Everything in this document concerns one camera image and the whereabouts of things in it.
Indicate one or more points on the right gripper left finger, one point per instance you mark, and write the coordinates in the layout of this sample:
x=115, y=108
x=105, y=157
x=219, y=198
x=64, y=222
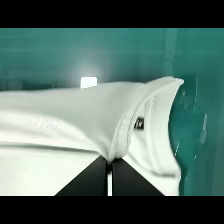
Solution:
x=89, y=182

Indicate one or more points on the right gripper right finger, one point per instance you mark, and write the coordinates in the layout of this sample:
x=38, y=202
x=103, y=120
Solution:
x=130, y=182

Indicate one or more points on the white T-shirt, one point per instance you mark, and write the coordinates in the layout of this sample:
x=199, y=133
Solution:
x=73, y=113

